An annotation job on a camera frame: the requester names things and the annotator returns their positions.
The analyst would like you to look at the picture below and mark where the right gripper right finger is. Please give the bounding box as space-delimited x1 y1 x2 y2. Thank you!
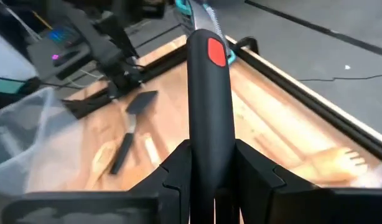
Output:
235 139 319 224

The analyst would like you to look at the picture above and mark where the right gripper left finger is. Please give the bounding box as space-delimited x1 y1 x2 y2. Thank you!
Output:
128 139 192 224

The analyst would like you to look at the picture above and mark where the narrow wooden spatula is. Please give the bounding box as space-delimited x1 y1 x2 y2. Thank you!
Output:
142 133 163 167

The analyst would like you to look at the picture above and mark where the black spatula red-marked handle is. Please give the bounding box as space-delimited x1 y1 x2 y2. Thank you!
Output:
109 90 159 175
186 28 241 224

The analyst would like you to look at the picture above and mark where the wooden spoon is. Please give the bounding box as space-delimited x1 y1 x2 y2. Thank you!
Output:
83 139 119 191

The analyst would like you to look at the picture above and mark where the wooden spork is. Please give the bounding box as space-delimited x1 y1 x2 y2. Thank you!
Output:
271 136 370 186

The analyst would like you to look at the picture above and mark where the clear plastic storage bin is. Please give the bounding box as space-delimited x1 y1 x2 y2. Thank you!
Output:
352 157 382 189
0 86 85 195

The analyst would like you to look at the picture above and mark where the teal metal box grater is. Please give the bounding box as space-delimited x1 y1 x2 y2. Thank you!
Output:
174 0 237 66

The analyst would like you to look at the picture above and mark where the backlit computer keyboard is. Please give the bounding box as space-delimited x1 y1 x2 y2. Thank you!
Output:
47 25 80 47

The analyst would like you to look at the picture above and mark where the black metal table frame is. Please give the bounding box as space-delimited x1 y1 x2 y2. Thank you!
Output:
137 36 382 161

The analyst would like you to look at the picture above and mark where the black fan power cable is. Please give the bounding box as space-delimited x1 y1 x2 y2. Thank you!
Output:
298 73 382 83

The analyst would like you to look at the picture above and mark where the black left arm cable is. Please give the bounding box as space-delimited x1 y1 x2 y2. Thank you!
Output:
233 36 260 57

